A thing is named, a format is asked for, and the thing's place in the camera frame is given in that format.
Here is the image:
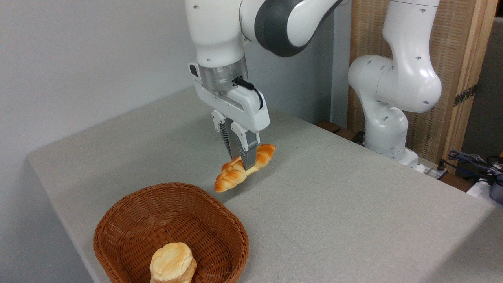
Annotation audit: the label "grey tablecloth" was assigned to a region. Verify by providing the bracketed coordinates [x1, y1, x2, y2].
[27, 85, 503, 283]

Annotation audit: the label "brown woven wicker basket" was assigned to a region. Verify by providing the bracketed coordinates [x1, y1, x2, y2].
[93, 182, 250, 283]

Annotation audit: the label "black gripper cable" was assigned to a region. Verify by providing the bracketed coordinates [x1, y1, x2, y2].
[234, 77, 264, 111]

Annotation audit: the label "pale round bread bun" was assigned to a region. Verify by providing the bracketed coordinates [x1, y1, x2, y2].
[149, 242, 198, 283]

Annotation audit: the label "tangled dark cables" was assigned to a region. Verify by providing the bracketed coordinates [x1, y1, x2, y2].
[437, 149, 503, 185]

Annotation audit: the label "golden twisted bread loaf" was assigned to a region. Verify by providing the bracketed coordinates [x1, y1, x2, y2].
[214, 144, 276, 193]

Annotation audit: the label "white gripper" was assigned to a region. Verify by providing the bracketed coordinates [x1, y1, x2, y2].
[194, 78, 270, 171]

